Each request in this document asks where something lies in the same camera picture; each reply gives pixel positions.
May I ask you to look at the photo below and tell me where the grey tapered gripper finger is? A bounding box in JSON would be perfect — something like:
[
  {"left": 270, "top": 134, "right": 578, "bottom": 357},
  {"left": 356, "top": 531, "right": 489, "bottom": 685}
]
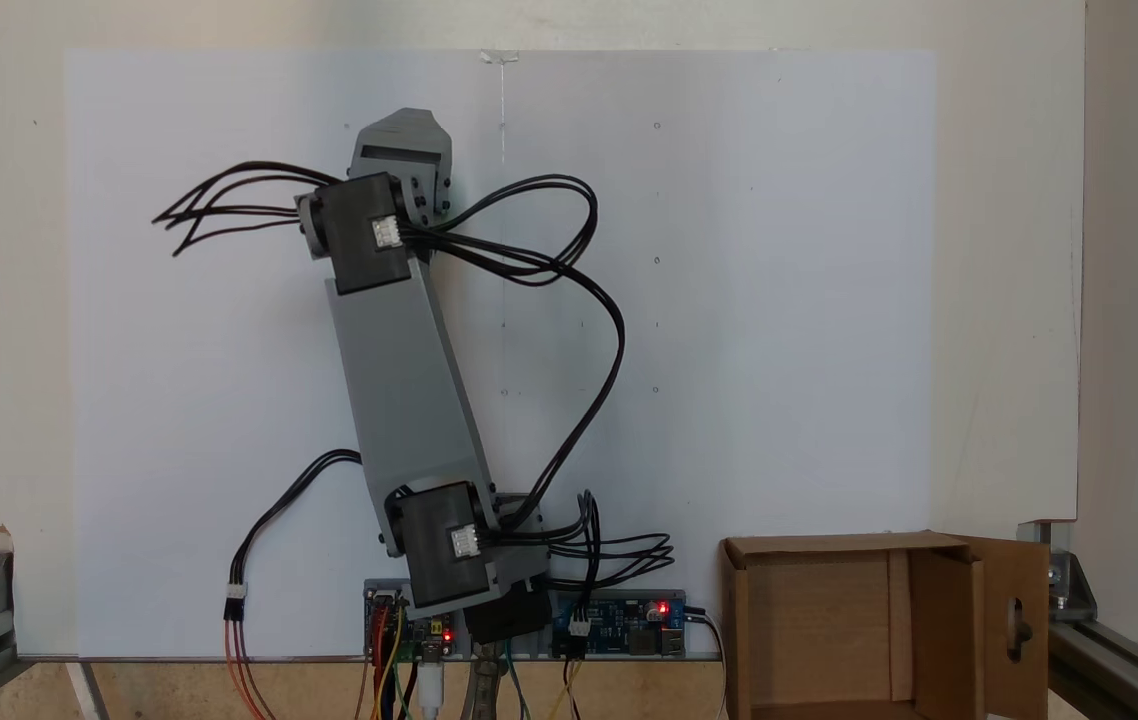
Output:
[{"left": 349, "top": 108, "right": 452, "bottom": 226}]

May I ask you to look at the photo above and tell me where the white paper sheet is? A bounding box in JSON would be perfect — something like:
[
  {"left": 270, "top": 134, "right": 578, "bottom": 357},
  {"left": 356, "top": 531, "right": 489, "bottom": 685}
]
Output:
[{"left": 62, "top": 48, "right": 937, "bottom": 661}]

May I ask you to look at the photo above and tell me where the grey metal clamp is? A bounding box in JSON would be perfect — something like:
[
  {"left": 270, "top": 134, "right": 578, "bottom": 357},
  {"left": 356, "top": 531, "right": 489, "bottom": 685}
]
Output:
[{"left": 462, "top": 640, "right": 522, "bottom": 720}]

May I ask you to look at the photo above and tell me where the blue power circuit board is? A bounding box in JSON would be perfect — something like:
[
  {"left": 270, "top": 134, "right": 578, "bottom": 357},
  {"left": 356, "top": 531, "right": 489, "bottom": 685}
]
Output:
[{"left": 551, "top": 588, "right": 690, "bottom": 661}]

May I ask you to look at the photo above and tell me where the brown cardboard box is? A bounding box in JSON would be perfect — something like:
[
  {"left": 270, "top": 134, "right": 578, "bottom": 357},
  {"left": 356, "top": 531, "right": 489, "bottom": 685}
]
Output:
[{"left": 719, "top": 530, "right": 1052, "bottom": 720}]

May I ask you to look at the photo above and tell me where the black servo cable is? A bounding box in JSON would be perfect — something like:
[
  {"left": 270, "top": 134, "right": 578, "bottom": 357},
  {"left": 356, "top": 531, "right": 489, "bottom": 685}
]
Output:
[
  {"left": 407, "top": 225, "right": 627, "bottom": 531},
  {"left": 529, "top": 488, "right": 677, "bottom": 601},
  {"left": 151, "top": 160, "right": 345, "bottom": 258},
  {"left": 414, "top": 174, "right": 599, "bottom": 288}
]

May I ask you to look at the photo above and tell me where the black three-wire table cable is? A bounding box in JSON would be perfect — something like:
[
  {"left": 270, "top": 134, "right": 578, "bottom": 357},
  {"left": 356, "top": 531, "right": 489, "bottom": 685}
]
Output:
[{"left": 222, "top": 448, "right": 365, "bottom": 623}]

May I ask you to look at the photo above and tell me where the controller board with wires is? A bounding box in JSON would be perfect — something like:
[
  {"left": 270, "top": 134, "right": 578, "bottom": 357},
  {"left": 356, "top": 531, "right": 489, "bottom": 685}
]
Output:
[{"left": 362, "top": 580, "right": 458, "bottom": 663}]

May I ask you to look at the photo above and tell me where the yellow jumper wire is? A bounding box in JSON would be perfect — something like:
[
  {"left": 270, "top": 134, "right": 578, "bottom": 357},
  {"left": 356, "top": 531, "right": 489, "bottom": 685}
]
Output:
[{"left": 374, "top": 605, "right": 406, "bottom": 720}]

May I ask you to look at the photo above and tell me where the orange red wire bundle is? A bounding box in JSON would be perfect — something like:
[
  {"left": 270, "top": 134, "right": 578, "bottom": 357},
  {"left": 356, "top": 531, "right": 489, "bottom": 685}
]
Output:
[{"left": 222, "top": 598, "right": 275, "bottom": 720}]

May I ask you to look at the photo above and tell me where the white USB cable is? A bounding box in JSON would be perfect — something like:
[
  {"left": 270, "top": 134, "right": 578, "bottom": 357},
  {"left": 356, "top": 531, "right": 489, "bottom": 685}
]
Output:
[{"left": 416, "top": 655, "right": 447, "bottom": 720}]

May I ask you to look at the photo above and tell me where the pale power cable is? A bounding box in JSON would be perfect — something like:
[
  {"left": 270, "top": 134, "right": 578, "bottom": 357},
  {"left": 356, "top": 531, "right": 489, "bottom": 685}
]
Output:
[{"left": 684, "top": 605, "right": 730, "bottom": 720}]

